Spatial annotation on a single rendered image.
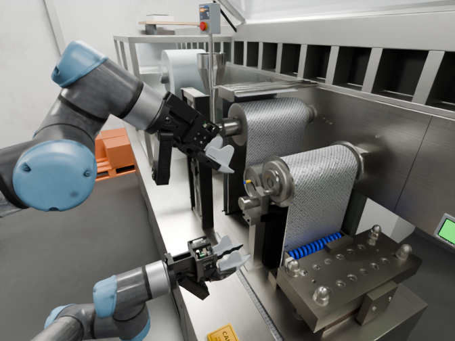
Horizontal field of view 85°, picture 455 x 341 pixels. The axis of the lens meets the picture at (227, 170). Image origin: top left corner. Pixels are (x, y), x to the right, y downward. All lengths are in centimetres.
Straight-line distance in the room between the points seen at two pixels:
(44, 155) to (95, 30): 372
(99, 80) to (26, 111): 366
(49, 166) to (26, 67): 369
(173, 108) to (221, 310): 60
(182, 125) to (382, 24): 62
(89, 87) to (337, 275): 72
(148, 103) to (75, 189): 19
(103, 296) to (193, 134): 38
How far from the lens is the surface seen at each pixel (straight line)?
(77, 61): 43
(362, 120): 89
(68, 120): 42
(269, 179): 70
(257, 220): 77
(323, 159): 74
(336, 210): 86
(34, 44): 396
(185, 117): 48
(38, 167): 31
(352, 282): 80
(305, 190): 70
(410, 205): 87
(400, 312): 97
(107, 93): 43
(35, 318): 224
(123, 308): 64
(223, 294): 87
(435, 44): 80
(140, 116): 45
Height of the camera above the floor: 161
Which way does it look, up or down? 29 degrees down
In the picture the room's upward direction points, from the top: straight up
